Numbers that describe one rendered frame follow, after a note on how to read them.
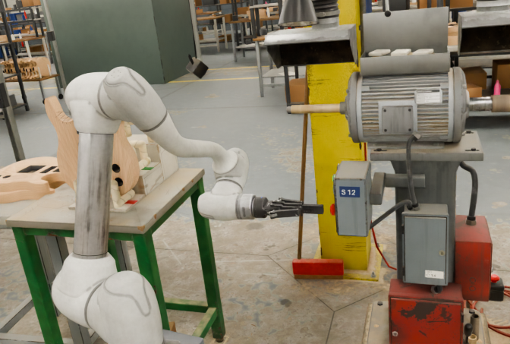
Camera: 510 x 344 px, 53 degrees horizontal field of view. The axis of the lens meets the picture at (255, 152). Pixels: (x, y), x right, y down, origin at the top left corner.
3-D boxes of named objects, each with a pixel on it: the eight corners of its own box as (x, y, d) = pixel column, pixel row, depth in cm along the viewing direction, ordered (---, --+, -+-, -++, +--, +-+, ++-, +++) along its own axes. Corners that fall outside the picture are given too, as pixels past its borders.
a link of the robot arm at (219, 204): (232, 210, 173) (240, 179, 180) (190, 209, 177) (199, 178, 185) (240, 227, 181) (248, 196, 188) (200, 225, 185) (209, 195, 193)
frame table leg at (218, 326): (227, 337, 264) (203, 175, 235) (223, 344, 259) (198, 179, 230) (217, 336, 265) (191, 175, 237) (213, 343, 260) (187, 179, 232)
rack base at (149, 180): (164, 181, 224) (161, 161, 221) (146, 197, 209) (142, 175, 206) (111, 180, 233) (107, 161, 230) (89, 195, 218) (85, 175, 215)
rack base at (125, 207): (146, 196, 210) (146, 194, 210) (127, 213, 196) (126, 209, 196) (89, 194, 218) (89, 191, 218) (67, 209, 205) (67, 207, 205)
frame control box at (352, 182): (416, 225, 177) (415, 154, 169) (415, 257, 158) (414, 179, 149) (344, 222, 184) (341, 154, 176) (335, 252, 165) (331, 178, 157)
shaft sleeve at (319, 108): (340, 114, 186) (341, 105, 187) (339, 110, 183) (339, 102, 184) (292, 115, 191) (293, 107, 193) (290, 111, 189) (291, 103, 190)
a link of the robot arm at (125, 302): (134, 370, 139) (119, 301, 132) (92, 348, 149) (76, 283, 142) (176, 335, 151) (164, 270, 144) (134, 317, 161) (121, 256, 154)
